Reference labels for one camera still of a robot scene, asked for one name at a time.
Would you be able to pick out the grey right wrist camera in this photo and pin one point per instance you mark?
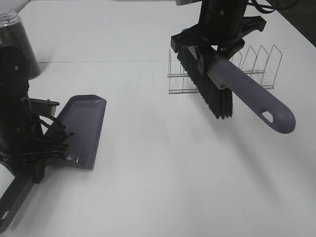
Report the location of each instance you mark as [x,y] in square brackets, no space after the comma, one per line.
[185,2]

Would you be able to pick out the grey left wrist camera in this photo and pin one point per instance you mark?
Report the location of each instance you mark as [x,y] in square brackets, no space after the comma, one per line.
[43,106]

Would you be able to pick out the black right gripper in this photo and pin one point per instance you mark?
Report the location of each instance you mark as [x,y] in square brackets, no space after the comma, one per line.
[197,36]

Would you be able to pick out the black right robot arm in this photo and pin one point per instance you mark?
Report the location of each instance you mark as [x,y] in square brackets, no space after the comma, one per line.
[221,22]

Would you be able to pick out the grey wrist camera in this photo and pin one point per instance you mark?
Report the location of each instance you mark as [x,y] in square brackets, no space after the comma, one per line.
[185,2]
[43,106]

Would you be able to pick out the purple brush with black bristles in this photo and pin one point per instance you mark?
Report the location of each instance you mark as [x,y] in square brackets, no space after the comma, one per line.
[222,79]

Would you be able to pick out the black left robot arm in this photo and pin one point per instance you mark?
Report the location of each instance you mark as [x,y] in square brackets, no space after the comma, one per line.
[14,82]

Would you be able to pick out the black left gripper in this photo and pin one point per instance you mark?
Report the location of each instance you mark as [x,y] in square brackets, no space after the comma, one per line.
[26,136]

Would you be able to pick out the purple plastic dustpan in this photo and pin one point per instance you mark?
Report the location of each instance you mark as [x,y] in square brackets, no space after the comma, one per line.
[83,118]

